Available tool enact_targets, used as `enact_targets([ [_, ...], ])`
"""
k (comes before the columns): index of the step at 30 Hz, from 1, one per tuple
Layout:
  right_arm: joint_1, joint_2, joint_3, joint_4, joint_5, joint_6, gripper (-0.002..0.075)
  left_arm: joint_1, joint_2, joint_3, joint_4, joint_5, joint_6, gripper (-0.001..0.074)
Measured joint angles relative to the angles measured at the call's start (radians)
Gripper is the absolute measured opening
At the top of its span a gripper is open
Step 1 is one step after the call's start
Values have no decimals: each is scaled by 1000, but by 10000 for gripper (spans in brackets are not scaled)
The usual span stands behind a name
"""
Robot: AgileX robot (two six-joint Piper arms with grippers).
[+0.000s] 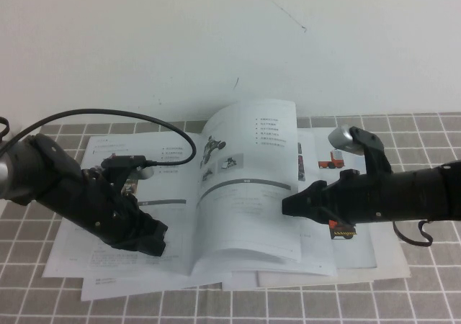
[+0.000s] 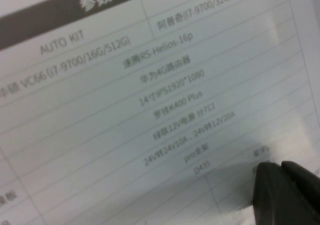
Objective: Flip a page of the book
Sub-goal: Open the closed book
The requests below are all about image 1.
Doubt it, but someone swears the left black camera cable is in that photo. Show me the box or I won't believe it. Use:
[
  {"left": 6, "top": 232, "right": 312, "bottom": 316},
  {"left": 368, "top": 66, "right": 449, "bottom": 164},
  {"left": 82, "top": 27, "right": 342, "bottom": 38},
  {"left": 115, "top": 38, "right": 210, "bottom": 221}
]
[{"left": 0, "top": 109, "right": 198, "bottom": 167}]

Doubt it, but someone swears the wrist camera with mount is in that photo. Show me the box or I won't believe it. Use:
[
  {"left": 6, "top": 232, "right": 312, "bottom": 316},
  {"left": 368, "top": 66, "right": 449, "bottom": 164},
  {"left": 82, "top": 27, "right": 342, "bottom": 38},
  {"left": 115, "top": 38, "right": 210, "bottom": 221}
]
[
  {"left": 99, "top": 153, "right": 155, "bottom": 195},
  {"left": 326, "top": 124, "right": 393, "bottom": 176}
]

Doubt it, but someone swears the grey checkered tablecloth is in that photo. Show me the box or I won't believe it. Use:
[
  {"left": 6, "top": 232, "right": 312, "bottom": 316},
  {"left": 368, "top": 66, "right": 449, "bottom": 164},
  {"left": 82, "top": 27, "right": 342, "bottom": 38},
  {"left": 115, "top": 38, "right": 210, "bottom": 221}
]
[{"left": 0, "top": 112, "right": 461, "bottom": 324}]

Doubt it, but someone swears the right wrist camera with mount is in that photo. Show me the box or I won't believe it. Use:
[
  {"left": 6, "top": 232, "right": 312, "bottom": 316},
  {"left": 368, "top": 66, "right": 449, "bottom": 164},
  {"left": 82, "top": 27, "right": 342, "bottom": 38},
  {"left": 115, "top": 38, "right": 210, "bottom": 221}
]
[{"left": 326, "top": 124, "right": 393, "bottom": 176}]

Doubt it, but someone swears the white booklet with contact text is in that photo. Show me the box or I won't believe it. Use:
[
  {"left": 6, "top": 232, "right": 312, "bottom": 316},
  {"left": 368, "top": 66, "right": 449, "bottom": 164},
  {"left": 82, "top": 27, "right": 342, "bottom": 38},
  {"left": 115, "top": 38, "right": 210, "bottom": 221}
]
[{"left": 79, "top": 272, "right": 225, "bottom": 302}]

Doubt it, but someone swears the right arm black strap loop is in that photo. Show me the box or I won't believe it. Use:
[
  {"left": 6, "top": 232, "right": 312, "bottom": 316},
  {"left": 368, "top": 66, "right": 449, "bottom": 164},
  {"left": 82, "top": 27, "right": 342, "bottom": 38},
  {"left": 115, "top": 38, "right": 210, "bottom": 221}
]
[{"left": 392, "top": 218, "right": 434, "bottom": 248}]

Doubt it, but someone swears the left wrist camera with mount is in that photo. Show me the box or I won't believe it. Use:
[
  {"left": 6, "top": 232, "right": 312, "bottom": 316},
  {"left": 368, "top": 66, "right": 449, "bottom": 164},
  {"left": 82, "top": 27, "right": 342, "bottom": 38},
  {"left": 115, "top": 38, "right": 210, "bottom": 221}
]
[{"left": 99, "top": 153, "right": 155, "bottom": 195}]

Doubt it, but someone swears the white product catalogue book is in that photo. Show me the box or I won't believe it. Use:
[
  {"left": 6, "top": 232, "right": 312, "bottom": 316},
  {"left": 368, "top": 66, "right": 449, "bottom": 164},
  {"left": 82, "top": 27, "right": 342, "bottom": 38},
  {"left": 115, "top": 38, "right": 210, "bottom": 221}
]
[{"left": 42, "top": 99, "right": 339, "bottom": 278}]

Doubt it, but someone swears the plain white booklet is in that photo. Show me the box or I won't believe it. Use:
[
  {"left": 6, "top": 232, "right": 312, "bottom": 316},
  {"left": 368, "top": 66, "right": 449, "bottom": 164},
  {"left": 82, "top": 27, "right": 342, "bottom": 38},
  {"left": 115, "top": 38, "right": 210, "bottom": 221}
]
[{"left": 221, "top": 270, "right": 261, "bottom": 292}]

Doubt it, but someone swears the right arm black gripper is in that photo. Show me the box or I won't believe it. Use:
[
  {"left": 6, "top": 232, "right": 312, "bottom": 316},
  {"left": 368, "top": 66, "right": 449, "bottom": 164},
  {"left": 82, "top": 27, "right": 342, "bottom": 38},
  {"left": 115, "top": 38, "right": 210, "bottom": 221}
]
[{"left": 281, "top": 168, "right": 397, "bottom": 228}]

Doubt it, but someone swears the brochure with orange trucks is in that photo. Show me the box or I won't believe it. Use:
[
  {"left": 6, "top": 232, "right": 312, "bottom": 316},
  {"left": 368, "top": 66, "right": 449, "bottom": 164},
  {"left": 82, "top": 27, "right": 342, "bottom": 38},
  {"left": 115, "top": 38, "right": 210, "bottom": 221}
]
[{"left": 297, "top": 128, "right": 378, "bottom": 270}]

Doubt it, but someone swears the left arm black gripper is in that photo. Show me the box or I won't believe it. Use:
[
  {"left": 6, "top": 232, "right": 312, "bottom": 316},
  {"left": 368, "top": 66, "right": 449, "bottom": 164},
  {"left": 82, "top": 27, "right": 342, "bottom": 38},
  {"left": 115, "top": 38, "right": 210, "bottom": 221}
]
[{"left": 57, "top": 165, "right": 169, "bottom": 258}]

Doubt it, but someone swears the large cream paper booklet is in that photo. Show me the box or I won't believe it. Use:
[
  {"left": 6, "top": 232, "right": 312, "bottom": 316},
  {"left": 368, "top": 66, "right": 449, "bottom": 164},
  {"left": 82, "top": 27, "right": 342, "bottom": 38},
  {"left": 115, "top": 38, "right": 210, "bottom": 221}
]
[{"left": 257, "top": 132, "right": 412, "bottom": 288}]

